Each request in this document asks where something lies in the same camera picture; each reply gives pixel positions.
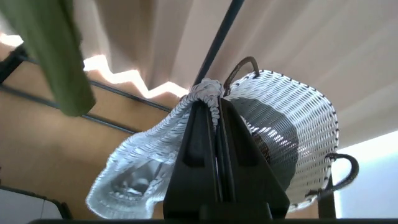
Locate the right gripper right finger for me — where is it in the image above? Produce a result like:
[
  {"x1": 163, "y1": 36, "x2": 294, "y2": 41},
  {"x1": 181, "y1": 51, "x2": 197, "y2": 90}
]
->
[{"x1": 216, "y1": 98, "x2": 290, "y2": 218}]

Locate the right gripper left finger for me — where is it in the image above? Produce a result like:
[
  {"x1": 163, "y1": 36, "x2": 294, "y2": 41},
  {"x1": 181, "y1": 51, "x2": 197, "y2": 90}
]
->
[{"x1": 163, "y1": 101, "x2": 222, "y2": 218}]

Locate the pale grey garment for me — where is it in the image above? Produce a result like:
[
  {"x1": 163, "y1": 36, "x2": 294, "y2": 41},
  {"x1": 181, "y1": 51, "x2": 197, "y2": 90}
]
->
[{"x1": 85, "y1": 77, "x2": 225, "y2": 220}]

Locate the green shirt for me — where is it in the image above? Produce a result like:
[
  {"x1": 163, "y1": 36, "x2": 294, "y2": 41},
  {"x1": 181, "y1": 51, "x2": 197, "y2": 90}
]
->
[{"x1": 0, "y1": 0, "x2": 96, "y2": 118}]

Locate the white laundry basket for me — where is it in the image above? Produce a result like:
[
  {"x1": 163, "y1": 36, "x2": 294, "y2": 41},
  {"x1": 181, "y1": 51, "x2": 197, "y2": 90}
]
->
[{"x1": 222, "y1": 56, "x2": 360, "y2": 214}]

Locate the black clothes rack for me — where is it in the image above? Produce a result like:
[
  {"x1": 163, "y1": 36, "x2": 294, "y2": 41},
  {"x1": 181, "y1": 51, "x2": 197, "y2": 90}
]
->
[{"x1": 0, "y1": 0, "x2": 246, "y2": 135}]

